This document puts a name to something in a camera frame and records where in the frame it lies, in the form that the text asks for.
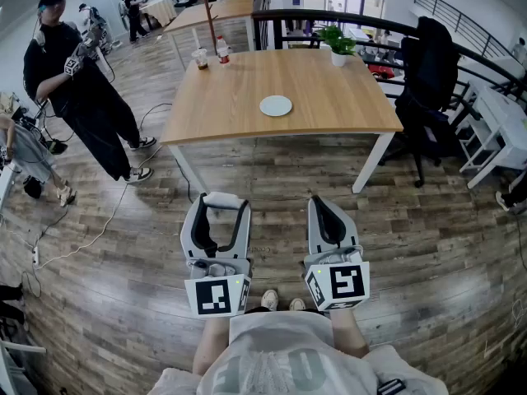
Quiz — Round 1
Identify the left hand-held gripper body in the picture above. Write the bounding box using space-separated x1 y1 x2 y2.
184 257 253 317

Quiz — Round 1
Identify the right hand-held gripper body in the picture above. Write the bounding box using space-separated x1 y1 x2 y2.
302 244 371 313

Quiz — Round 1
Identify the white round plate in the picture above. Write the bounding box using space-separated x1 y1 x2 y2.
259 95 294 119

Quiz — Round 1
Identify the person's right forearm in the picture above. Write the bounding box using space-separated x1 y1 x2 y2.
329 308 371 360

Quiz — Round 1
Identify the person's left forearm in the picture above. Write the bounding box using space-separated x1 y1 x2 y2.
192 314 232 374

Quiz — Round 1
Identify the person's white printed shirt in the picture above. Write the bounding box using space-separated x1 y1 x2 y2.
147 309 450 395

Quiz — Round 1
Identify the wooden table with white legs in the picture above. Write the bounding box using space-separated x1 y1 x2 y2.
159 48 404 205

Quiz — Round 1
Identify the black office chair with jacket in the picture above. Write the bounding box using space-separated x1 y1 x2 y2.
378 15 482 189

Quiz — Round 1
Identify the white shelf unit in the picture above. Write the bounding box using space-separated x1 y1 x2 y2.
458 79 527 190

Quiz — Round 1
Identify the clear plastic drink cup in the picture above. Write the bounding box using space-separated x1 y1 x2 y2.
191 47 209 72

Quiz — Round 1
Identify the clear bottle with red label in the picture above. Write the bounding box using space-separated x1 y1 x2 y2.
216 35 232 66

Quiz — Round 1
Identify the green plant in white pot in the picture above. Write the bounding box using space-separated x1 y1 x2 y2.
318 24 357 68

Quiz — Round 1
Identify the black metal railing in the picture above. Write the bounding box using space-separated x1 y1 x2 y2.
251 7 527 113

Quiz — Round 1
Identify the wooden coat stand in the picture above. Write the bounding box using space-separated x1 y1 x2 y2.
198 0 220 56

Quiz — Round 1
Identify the long wooden table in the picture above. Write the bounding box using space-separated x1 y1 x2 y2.
162 0 256 53

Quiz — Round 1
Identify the table with beige cloth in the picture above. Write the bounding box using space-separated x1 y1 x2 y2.
139 0 179 29

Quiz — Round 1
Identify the white floor cable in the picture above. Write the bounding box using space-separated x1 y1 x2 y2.
32 145 164 269

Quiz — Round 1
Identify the black backpack strap buckle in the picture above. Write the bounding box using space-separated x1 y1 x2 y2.
375 378 409 395

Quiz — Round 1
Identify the black floor cable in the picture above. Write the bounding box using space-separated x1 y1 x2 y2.
139 102 174 132

